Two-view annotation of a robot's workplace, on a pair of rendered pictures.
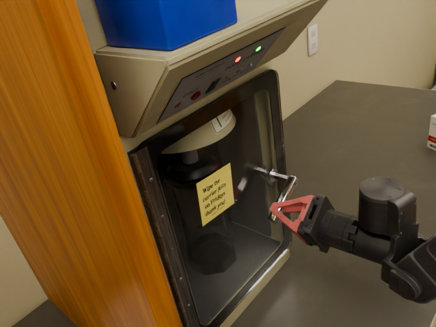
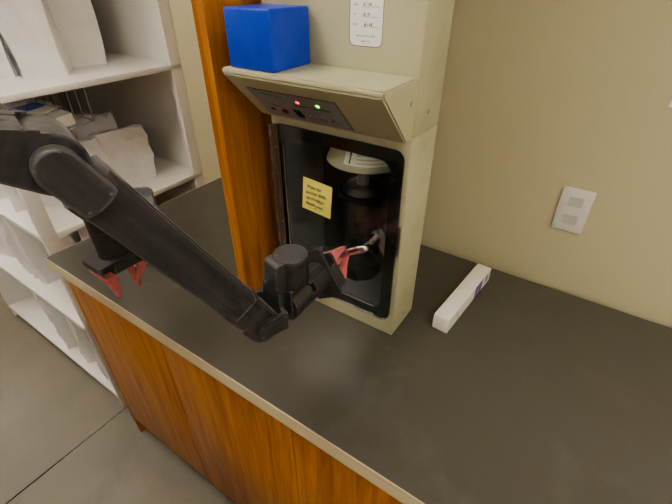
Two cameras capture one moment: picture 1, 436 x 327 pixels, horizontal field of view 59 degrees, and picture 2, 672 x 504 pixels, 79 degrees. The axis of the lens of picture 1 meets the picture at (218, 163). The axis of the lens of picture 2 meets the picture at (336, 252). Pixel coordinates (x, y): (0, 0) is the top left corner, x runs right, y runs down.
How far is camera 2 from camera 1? 84 cm
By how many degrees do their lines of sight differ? 64
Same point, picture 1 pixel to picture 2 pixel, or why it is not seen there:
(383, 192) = (283, 253)
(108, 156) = (212, 99)
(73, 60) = (203, 49)
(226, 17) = (264, 65)
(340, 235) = not seen: hidden behind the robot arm
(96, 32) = not seen: hidden behind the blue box
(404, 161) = (632, 487)
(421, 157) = not seen: outside the picture
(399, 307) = (331, 409)
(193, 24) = (242, 59)
